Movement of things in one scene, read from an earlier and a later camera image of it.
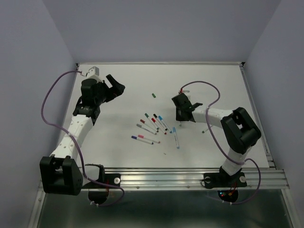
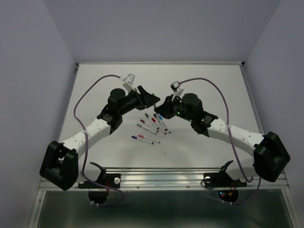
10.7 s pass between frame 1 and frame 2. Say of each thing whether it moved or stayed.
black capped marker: stayed
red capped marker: stayed
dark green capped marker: stayed
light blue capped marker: moved
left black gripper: moved
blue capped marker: stayed
